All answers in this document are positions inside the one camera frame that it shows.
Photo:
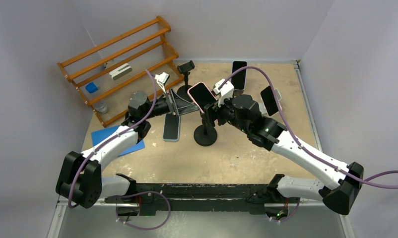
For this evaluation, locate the clear plastic cup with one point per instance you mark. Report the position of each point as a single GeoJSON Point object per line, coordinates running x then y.
{"type": "Point", "coordinates": [101, 107]}

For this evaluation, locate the blue mat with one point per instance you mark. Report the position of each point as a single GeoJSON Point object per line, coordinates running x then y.
{"type": "Point", "coordinates": [100, 135]}

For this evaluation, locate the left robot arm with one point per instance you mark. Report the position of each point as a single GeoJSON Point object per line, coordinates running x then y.
{"type": "Point", "coordinates": [81, 180]}

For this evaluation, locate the white eraser block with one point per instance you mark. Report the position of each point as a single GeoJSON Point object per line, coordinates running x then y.
{"type": "Point", "coordinates": [120, 71]}

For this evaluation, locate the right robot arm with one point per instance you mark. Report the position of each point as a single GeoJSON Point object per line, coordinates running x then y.
{"type": "Point", "coordinates": [335, 184]}

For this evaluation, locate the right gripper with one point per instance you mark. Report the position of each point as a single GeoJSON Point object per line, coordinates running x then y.
{"type": "Point", "coordinates": [212, 111]}

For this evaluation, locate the silver phone stand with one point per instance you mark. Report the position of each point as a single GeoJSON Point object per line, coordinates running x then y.
{"type": "Point", "coordinates": [261, 105]}

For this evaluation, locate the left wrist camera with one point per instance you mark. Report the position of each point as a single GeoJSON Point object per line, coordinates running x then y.
{"type": "Point", "coordinates": [161, 80]}

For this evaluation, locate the black phone on silver stand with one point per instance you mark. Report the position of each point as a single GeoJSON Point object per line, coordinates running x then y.
{"type": "Point", "coordinates": [269, 100]}

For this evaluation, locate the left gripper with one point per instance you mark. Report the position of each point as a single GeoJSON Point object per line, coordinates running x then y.
{"type": "Point", "coordinates": [178, 106]}

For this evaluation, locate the orange wooden rack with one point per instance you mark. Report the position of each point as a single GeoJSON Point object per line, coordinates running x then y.
{"type": "Point", "coordinates": [144, 48]}

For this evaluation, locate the pink case phone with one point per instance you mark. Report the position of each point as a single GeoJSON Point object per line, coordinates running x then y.
{"type": "Point", "coordinates": [201, 95]}

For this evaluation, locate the black phone on round stand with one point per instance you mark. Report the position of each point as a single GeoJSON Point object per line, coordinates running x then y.
{"type": "Point", "coordinates": [239, 79]}

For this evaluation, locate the black phone stand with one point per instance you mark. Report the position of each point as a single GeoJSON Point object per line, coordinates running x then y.
{"type": "Point", "coordinates": [185, 70]}
{"type": "Point", "coordinates": [205, 134]}

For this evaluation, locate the black base frame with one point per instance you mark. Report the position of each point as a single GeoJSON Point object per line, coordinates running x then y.
{"type": "Point", "coordinates": [256, 199]}

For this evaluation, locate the light blue case phone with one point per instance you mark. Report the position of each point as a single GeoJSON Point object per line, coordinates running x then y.
{"type": "Point", "coordinates": [171, 128]}

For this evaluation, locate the blue cube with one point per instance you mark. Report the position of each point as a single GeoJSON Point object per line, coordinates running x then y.
{"type": "Point", "coordinates": [91, 88]}

